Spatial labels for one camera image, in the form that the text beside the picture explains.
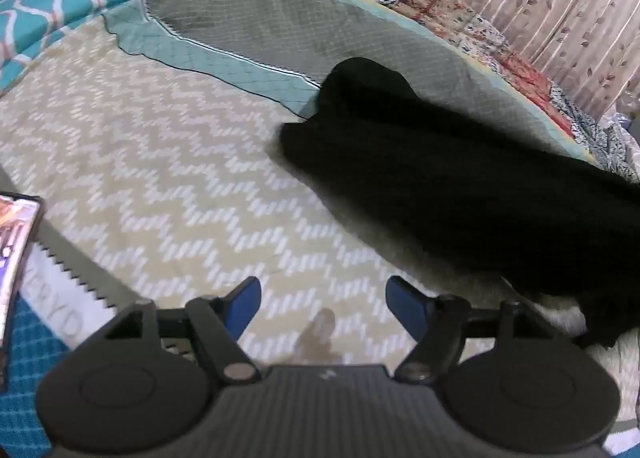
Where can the smartphone with lit screen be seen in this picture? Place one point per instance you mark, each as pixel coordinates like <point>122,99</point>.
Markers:
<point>17,258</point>

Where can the black pants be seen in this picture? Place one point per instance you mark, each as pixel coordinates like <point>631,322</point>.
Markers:
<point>475,198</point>

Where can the beige chevron blanket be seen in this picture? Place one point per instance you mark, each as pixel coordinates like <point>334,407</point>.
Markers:
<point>150,163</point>

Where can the grey and teal quilted blanket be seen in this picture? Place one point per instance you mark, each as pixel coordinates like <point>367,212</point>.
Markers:
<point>260,18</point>

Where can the teal bed sheet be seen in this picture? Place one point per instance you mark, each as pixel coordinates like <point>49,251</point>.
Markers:
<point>30,353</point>

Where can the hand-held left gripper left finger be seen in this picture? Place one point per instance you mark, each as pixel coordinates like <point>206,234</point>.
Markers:
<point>248,299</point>

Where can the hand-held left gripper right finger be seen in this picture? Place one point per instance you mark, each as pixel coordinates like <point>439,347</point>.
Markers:
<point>404,299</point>

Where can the teal lattice-patterned pillow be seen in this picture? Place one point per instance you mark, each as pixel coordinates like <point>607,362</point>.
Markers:
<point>55,3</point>

